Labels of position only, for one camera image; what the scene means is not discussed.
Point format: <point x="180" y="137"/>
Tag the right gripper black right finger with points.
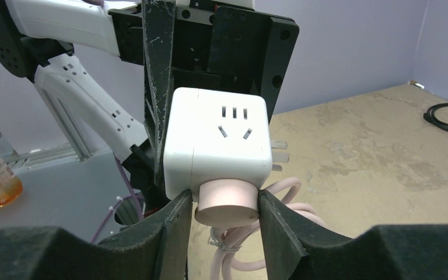
<point x="297" y="248"/>

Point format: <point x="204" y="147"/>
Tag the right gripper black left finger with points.
<point x="155" y="248"/>

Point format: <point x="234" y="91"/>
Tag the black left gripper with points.
<point x="202" y="44"/>

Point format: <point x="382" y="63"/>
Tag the pink round socket with cord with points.
<point x="230" y="208"/>

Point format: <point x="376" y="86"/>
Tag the white cube power socket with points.
<point x="213" y="135"/>

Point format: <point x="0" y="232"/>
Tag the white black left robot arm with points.
<point x="37" y="42"/>

